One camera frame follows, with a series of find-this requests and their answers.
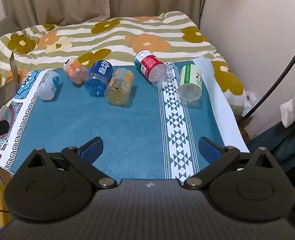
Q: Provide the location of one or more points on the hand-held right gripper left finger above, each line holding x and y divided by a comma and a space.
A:
93, 150

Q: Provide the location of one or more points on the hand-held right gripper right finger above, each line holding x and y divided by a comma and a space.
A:
208, 150

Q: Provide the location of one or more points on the red label clear cup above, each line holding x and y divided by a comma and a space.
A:
152, 66

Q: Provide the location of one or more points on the teal patterned tablecloth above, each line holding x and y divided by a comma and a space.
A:
112, 130

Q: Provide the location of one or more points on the grey laptop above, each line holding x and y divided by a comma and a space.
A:
11, 82

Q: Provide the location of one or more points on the blue jeans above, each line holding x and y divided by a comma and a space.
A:
267, 142

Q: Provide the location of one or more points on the white blue-label bottle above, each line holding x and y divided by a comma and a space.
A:
48, 87

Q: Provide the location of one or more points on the white plastic bag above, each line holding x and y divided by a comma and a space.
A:
249, 101

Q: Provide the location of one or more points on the yellow-orange bottle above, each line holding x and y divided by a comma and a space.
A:
119, 87

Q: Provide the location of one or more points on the blue bottle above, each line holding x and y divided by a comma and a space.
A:
99, 78

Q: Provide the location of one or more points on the orange-label bottle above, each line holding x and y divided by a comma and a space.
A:
75, 70

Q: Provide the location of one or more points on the grey headboard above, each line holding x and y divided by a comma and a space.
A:
0, 30

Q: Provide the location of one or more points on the floral striped blanket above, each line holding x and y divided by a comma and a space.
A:
137, 30

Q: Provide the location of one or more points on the beige curtain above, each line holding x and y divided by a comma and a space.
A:
87, 0

